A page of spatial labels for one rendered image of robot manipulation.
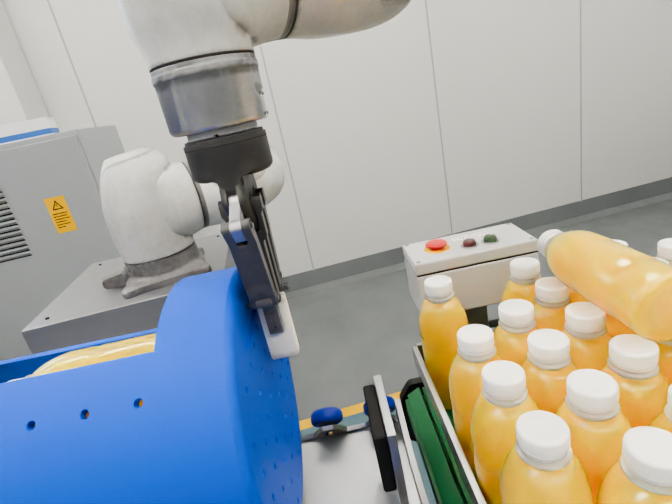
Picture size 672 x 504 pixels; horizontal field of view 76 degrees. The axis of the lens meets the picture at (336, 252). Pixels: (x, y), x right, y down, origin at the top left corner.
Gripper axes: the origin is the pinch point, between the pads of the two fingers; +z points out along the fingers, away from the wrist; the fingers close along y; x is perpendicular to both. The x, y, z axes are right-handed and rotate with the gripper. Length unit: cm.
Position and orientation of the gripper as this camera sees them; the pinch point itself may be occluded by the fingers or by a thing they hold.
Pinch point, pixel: (278, 326)
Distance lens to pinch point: 46.8
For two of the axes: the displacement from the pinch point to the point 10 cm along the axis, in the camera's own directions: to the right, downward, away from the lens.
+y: -0.6, -3.3, 9.4
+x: -9.8, 2.1, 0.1
